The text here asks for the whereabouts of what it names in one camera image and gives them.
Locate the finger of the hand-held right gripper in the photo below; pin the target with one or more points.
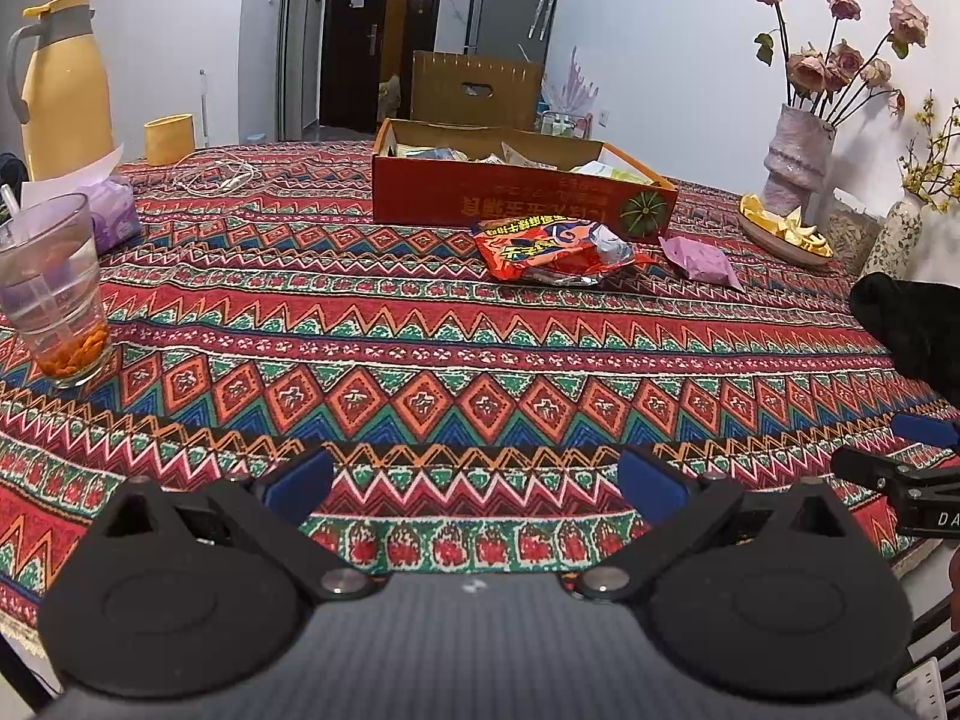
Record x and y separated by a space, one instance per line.
870 467
930 431

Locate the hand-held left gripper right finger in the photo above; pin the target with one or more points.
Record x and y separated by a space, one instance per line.
649 476

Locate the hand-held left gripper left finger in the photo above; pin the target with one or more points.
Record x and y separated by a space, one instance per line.
300 476

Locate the small pink snack bag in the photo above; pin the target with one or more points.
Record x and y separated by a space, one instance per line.
701 259

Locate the large red snack bag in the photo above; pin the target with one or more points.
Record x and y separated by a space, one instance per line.
555 255

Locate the red cardboard box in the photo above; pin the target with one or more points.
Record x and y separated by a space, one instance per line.
517 202

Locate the pile of snack packets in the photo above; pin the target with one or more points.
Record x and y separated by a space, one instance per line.
517 157

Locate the black cloth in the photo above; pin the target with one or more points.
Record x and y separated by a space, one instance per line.
911 330

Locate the white power strip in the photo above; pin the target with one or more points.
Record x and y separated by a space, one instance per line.
921 690

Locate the floral ceramic vase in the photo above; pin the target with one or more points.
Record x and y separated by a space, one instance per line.
896 240

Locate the clear jar of seeds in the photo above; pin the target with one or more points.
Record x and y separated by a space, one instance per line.
851 236

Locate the shallow ceramic plate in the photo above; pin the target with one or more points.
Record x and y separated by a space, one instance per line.
765 238

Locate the yellow flower branches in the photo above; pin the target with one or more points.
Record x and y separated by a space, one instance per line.
934 165

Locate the clear glass cup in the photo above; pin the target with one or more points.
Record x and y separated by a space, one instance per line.
56 300

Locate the pink ribbed vase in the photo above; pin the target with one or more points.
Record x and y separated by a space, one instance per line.
795 157

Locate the purple tissue pack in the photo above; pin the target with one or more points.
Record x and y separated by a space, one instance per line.
112 210

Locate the yellow round cup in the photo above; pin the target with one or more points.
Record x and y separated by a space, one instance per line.
170 141

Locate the bunch of dried pink roses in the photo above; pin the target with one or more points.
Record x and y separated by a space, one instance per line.
825 67

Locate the purple decorative plant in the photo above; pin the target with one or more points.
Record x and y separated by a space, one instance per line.
579 86

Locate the white drinking straw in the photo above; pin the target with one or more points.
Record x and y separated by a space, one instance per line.
9 202

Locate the dark brown door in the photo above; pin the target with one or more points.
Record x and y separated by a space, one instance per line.
352 67

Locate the wooden chair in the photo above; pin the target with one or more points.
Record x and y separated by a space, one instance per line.
450 90

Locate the yellow thermos jug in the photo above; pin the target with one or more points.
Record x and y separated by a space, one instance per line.
67 105

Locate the grey refrigerator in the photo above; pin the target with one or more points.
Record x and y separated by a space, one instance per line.
510 7

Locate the black metal frame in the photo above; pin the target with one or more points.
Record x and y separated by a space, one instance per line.
26 671

